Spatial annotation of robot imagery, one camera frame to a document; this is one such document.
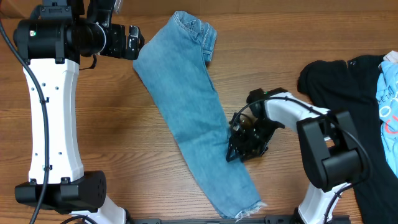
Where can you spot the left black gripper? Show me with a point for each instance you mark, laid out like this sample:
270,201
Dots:
119,50

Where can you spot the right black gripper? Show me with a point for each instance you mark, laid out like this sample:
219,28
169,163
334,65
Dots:
246,144

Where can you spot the light blue denim jeans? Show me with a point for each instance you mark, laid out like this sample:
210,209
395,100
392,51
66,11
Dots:
172,66

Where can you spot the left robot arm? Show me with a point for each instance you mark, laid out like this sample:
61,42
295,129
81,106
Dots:
49,45

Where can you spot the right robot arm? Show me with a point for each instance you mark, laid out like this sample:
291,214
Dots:
333,158

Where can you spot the black t-shirt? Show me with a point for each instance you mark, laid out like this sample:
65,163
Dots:
351,86

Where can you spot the light blue printed t-shirt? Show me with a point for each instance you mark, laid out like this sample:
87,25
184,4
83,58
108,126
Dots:
386,96

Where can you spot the white pink garment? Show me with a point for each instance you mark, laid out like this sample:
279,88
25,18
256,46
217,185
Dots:
392,56

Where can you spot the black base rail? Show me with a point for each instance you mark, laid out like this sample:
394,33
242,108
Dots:
217,221

